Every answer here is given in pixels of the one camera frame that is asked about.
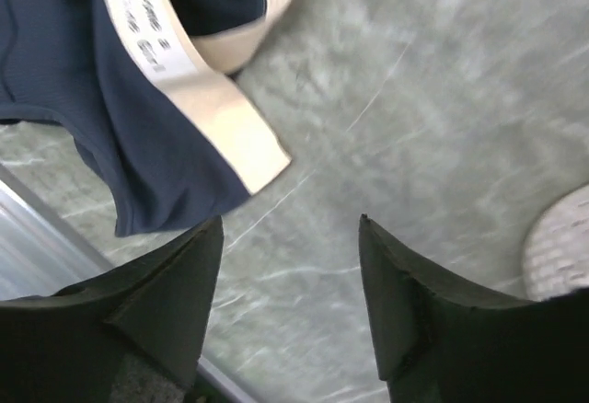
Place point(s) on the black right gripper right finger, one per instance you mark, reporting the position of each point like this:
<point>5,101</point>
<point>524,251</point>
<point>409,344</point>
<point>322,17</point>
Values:
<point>439,337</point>

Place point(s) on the navy blue underwear beige waistband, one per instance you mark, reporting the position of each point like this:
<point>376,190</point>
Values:
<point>146,88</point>

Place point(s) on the white perforated laundry basket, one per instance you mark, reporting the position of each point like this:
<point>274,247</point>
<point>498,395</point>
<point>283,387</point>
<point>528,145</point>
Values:
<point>555,252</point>

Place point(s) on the aluminium mounting rail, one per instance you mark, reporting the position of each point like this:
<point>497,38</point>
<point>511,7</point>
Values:
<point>40,252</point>

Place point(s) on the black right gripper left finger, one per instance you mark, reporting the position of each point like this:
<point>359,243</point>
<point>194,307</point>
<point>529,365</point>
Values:
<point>133,334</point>

